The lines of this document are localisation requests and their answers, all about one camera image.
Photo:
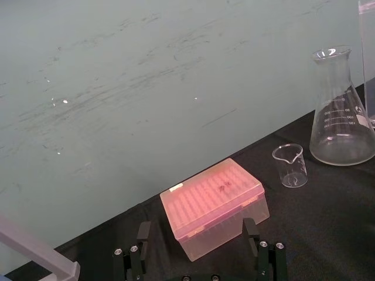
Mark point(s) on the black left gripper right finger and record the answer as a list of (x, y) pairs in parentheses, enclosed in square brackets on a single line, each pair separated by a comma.
[(268, 257)]

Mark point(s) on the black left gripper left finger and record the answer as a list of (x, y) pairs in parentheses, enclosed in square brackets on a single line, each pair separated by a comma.
[(140, 254)]

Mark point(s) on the pink translucent pipette tip box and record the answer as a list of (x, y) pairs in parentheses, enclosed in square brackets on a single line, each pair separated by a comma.
[(213, 205)]

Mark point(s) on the small clear glass beaker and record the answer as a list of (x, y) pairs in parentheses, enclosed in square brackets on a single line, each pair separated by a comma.
[(290, 165)]

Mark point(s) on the clear glass conical flask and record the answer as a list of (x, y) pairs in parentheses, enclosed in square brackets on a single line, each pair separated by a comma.
[(340, 117)]

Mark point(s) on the tall clear glass cylinder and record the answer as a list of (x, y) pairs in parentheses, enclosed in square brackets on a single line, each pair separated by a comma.
[(367, 58)]

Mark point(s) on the pale grey bracket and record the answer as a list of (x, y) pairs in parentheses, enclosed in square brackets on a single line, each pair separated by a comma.
[(35, 254)]

